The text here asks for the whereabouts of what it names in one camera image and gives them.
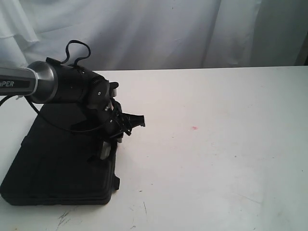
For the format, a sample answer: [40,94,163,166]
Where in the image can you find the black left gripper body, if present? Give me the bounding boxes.
[72,78,125,141]

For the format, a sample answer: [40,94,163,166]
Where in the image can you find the black plastic tool case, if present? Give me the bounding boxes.
[0,117,119,205]

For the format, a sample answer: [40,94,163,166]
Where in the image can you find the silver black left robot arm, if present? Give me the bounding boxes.
[0,58,145,142]

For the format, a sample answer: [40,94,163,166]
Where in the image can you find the white backdrop curtain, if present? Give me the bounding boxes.
[0,0,308,70]

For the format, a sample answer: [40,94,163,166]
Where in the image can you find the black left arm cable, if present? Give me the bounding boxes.
[0,39,135,135]

